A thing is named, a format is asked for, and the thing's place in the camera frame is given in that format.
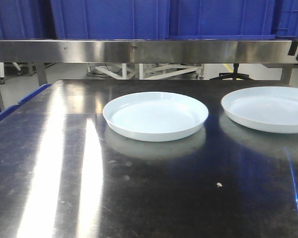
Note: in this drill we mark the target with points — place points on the white round plate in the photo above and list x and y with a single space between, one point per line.
266 108
155 116

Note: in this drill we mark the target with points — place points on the blue crate on shelf right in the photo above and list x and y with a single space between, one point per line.
221 19

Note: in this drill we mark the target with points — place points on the blue crate on shelf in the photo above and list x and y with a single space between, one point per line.
111 19
221 19
26 19

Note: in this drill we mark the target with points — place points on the blue crate on shelf middle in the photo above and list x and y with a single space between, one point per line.
111 19

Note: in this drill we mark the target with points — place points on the blue crate on shelf left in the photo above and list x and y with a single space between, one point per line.
26 19

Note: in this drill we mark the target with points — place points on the black chair base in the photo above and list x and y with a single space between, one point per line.
233 75

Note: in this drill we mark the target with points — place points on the steel table leg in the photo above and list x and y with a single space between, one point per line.
41 73

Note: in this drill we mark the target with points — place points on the white metal frame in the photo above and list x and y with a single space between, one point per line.
144 71

